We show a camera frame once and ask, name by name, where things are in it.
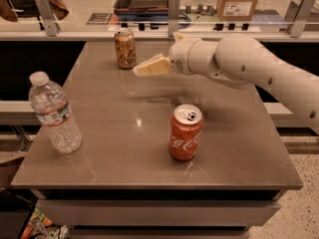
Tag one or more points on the middle metal glass bracket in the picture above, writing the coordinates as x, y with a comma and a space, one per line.
173, 12

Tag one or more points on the right metal glass bracket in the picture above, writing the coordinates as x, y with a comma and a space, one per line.
296, 17

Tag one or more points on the red Coca-Cola can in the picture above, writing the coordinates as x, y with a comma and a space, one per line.
186, 125

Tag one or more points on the left metal glass bracket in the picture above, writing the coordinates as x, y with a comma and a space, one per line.
47, 16

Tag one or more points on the clear plastic water bottle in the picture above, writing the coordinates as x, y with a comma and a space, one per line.
51, 106

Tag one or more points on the metal glass bracket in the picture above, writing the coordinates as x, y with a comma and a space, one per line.
47, 16
296, 17
173, 12

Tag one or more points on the grey table with drawers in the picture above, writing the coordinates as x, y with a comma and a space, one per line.
123, 182

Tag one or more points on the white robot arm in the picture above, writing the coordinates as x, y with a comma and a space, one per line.
239, 61

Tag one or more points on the brown hanging jacket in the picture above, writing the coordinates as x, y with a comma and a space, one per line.
12, 10

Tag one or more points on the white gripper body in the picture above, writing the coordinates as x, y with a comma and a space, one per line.
180, 58

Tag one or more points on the grey open bin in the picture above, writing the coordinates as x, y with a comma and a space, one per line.
142, 0

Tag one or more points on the orange patterned soda can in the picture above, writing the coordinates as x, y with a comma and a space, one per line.
125, 48

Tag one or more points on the cardboard box with label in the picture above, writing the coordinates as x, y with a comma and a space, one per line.
235, 10

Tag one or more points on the colourful snack packets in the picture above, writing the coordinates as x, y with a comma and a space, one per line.
39, 226

